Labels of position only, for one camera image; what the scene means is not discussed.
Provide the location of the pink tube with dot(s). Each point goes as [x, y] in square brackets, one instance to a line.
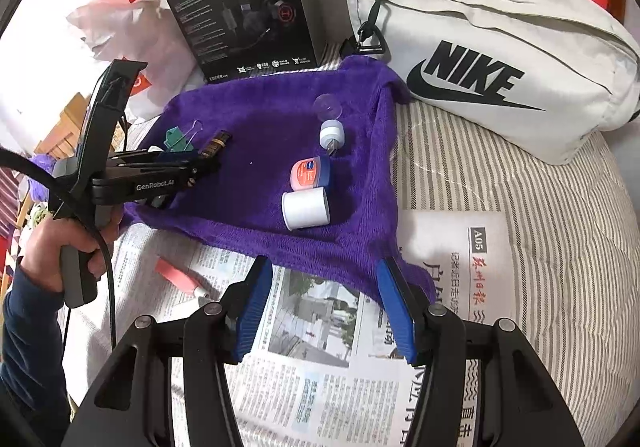
[177, 274]

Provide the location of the wooden furniture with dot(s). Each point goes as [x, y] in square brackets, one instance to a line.
[65, 127]

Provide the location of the pink jar with blue lid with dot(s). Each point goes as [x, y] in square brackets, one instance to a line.
[310, 172]

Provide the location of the newspaper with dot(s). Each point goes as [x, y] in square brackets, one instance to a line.
[310, 377]

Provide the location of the green binder clip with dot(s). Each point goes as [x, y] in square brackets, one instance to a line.
[179, 144]
[172, 134]

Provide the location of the white waist bag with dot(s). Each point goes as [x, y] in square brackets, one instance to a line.
[500, 27]

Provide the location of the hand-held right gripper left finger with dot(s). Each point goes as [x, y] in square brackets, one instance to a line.
[252, 312]

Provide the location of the purple towel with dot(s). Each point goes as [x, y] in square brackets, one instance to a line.
[260, 127]

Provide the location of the black headphone box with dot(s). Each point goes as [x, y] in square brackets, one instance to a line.
[235, 2]

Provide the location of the person's left hand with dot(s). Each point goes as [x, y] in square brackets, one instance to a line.
[45, 247]

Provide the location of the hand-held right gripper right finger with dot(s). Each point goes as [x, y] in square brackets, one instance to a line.
[397, 312]

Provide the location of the white tape roll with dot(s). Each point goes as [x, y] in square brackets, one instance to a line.
[305, 208]

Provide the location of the clear suction cup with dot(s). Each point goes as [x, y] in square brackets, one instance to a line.
[327, 107]

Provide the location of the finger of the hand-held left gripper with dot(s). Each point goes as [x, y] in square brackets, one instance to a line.
[200, 172]
[150, 158]

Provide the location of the white plastic shopping bag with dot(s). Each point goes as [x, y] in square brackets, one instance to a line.
[135, 37]

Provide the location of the person's left forearm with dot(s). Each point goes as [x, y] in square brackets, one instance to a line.
[30, 352]

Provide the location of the black and gold lipstick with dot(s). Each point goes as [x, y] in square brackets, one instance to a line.
[216, 143]

